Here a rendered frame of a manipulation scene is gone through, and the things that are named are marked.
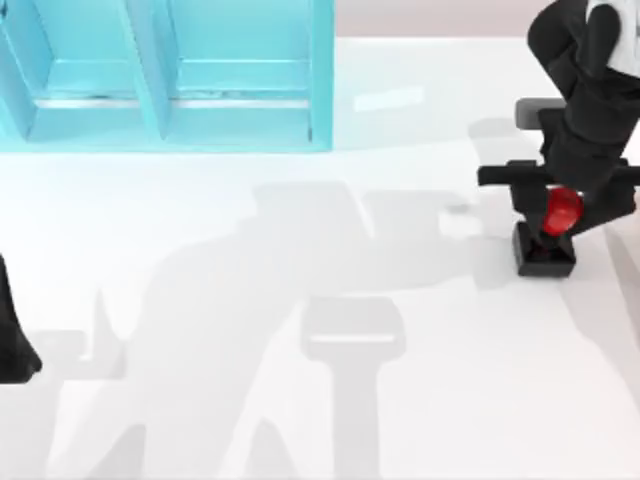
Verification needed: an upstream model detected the light blue rack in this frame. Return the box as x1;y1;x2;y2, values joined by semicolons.
0;0;334;154

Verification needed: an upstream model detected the red and black stamp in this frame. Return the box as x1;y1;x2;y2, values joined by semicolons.
513;185;586;279

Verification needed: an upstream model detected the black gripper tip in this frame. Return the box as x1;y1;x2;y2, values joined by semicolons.
0;253;44;386

